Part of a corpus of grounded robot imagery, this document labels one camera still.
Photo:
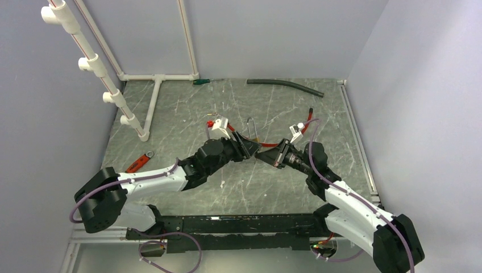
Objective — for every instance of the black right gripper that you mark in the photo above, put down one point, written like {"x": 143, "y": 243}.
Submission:
{"x": 275, "y": 155}

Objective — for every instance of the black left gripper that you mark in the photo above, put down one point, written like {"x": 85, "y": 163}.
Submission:
{"x": 244, "y": 149}

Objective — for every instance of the brass padlock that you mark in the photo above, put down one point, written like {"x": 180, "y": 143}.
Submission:
{"x": 252, "y": 130}

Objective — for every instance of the red cable lock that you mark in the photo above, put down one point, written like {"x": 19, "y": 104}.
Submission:
{"x": 268, "y": 144}

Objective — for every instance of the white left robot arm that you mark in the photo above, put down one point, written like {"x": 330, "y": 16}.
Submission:
{"x": 107, "y": 199}

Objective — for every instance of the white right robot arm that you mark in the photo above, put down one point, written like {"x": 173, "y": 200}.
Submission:
{"x": 390, "y": 240}

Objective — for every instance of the red adjustable wrench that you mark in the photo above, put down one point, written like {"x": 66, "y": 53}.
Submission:
{"x": 140, "y": 162}

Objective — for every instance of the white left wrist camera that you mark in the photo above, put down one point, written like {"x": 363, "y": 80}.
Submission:
{"x": 217, "y": 129}

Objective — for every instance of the aluminium frame rail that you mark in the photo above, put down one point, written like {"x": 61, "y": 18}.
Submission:
{"x": 374, "y": 195}

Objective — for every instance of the white PVC pipe frame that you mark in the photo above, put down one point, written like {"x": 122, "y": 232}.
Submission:
{"x": 59, "y": 13}

